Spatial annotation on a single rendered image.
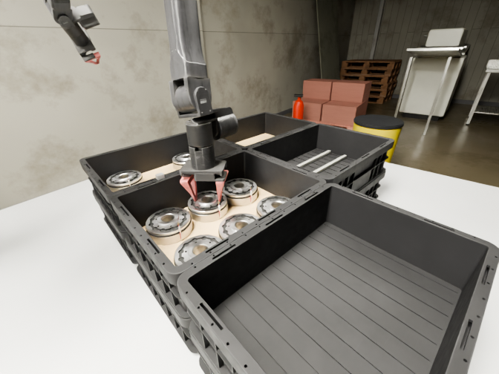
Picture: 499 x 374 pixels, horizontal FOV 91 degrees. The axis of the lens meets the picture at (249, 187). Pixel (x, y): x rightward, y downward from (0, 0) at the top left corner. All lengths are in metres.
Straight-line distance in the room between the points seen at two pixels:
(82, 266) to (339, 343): 0.66
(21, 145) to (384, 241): 2.69
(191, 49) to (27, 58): 2.27
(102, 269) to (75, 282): 0.06
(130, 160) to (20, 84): 1.91
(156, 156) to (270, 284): 0.64
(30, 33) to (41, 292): 2.25
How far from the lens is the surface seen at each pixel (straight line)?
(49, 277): 0.85
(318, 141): 1.06
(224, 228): 0.55
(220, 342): 0.32
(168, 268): 0.39
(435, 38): 5.23
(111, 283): 0.75
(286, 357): 0.42
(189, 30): 0.57
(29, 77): 2.75
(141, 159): 0.93
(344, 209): 0.59
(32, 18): 2.79
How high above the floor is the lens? 1.21
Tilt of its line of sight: 30 degrees down
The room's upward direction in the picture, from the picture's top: 2 degrees counter-clockwise
